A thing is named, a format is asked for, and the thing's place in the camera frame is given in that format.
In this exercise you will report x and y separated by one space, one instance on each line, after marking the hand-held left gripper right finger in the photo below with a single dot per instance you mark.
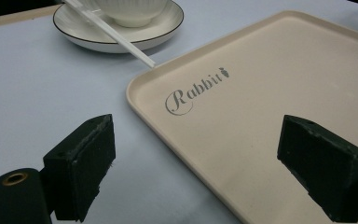
326 165

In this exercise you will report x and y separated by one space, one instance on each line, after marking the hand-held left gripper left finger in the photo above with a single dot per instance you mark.
80 168

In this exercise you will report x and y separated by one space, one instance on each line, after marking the beige plastic tray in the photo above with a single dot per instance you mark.
261 124

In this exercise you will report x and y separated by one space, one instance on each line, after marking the white chopstick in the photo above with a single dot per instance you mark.
115 32

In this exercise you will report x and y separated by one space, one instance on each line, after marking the white plate with dark rim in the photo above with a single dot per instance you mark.
80 28

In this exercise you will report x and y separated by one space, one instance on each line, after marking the white ribbed bowl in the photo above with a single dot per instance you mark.
130 11

